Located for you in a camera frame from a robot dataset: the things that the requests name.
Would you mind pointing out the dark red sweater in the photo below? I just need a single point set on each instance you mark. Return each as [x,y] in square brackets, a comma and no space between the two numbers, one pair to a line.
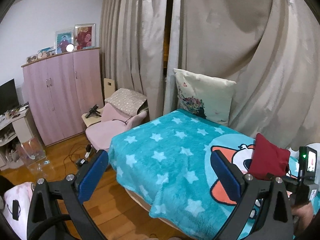
[267,157]

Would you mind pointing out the red flower framed picture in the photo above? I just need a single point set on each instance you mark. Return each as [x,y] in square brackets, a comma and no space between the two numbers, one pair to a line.
[85,36]

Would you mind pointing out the pink wardrobe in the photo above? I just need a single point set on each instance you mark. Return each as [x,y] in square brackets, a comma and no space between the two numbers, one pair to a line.
[60,92]

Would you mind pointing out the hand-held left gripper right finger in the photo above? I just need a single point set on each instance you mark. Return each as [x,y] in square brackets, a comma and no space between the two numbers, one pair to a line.
[225,177]

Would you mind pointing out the beige dotted cushion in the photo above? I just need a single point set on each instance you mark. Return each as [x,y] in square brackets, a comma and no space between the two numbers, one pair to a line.
[125,101]

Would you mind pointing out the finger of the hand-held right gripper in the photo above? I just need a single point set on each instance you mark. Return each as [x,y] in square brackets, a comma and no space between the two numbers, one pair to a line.
[291,179]

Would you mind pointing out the black monitor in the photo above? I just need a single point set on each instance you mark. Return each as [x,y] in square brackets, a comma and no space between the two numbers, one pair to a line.
[8,96]

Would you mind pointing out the round white lamp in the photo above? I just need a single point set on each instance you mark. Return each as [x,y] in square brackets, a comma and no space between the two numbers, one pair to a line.
[69,47]

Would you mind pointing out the white floral pillow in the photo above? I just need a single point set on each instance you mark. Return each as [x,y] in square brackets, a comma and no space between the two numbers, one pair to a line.
[207,92]

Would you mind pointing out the black handheld tripod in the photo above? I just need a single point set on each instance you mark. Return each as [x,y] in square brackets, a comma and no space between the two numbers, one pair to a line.
[93,111]

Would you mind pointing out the clear plastic container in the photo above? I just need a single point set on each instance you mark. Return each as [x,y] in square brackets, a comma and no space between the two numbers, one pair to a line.
[31,151]

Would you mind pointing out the black power adapter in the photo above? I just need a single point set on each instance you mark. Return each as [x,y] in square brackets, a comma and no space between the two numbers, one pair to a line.
[81,161]

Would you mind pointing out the pink padded chair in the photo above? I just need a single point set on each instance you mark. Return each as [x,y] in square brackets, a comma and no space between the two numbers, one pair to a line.
[105,130]

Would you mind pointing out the white shelf unit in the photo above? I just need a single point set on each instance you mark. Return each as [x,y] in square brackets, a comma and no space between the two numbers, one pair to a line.
[21,122]

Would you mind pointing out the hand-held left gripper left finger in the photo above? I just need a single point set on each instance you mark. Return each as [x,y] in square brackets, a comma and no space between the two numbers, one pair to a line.
[93,175]

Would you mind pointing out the teal framed picture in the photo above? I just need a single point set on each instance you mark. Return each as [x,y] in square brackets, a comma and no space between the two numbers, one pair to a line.
[63,40]

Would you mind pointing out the pink white cloth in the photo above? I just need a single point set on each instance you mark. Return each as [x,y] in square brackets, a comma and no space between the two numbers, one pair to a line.
[22,197]

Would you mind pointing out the person's right hand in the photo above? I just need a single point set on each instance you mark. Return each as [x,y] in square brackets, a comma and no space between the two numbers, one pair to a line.
[302,217]

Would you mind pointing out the small photo frame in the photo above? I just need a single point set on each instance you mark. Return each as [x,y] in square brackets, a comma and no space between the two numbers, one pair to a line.
[46,52]
[32,59]

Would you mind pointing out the wooden bed frame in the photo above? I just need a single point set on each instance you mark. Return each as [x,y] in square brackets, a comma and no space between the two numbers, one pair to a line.
[140,201]

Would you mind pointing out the teal star printed blanket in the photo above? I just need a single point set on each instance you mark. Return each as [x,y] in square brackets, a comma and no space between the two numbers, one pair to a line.
[170,160]

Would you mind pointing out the beige curtain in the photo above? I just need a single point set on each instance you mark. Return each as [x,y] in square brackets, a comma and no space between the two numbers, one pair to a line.
[132,42]
[237,42]

